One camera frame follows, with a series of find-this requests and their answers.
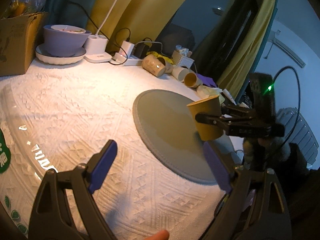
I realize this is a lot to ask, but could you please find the plain brown paper cup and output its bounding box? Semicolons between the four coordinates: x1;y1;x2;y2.
187;95;223;141

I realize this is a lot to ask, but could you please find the printed paper cup front right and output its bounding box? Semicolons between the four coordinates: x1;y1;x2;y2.
184;73;202;88

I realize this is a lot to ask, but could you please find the printed paper cup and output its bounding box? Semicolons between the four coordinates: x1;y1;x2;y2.
157;57;174;74
184;73;202;88
142;55;166;77

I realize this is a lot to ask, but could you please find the white inside paper cup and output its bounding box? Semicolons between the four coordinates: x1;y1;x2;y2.
171;65;189;82

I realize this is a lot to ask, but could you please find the printed paper cup back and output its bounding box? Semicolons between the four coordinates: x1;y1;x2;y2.
157;57;174;74

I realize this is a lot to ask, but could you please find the printed paper cup left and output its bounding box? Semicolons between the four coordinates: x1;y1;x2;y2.
142;55;166;77

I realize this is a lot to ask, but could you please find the fingertip at bottom edge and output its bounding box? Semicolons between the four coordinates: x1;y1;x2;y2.
144;230;170;240

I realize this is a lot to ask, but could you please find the white tube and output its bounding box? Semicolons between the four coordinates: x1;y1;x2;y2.
222;89;236;105

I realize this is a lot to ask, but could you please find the yellow tissue pack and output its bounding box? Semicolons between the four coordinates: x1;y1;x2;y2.
196;85;225;104

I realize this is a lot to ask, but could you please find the yellow curtain right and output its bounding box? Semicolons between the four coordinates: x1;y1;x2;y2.
218;0;276;98

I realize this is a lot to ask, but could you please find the yellow curtain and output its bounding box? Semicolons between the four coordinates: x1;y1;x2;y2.
218;0;276;98
86;0;205;54

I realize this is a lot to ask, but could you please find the purple cloth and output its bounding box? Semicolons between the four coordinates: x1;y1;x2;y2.
196;73;217;88

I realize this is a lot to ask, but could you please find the round grey placemat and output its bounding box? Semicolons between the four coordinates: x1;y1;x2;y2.
132;89;216;185

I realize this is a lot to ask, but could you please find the white plastic basket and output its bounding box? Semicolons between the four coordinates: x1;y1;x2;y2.
172;51;194;69

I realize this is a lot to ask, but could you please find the white air conditioner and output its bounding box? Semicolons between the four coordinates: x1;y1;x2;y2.
267;37;306;68

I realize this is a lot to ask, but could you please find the yellow snack bag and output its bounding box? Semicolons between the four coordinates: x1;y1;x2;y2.
146;51;174;65

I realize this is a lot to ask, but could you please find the black power adapter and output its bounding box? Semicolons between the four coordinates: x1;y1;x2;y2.
133;43;150;59

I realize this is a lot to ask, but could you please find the white power strip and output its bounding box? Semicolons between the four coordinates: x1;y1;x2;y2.
112;53;143;66

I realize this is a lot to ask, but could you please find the white charger plug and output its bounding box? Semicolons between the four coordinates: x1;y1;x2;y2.
119;40;135;57

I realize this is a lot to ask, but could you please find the yellow curtain left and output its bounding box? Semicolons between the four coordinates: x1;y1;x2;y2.
86;0;205;54

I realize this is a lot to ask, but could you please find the white desk lamp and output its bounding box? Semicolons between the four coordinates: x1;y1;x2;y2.
84;0;131;63

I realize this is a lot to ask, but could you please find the white plate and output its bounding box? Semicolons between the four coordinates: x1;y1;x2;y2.
35;43;87;66

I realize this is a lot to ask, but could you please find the small bowl inside purple bowl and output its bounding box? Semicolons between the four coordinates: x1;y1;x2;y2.
51;24;86;33

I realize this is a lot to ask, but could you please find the cardboard box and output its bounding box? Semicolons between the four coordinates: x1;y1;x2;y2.
0;12;48;77

